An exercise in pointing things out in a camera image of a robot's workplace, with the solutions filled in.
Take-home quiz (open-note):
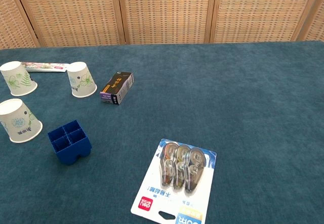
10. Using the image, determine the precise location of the white floral paper cup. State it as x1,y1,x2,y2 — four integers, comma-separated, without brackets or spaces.
0,98,43,144
0,61,38,97
66,61,98,99

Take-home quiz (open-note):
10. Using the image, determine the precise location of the black and purple carton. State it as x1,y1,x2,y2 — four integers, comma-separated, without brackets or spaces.
99,71,134,106

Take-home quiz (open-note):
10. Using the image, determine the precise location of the woven bamboo folding screen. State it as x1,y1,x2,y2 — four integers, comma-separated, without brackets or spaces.
0,0,324,48

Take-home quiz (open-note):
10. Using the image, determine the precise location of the blue four-cell plastic holder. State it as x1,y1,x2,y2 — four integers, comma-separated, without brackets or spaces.
47,119,93,166

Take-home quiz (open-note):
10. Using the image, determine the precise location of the white floral toothpaste tube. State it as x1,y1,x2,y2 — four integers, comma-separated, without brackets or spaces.
20,61,70,73

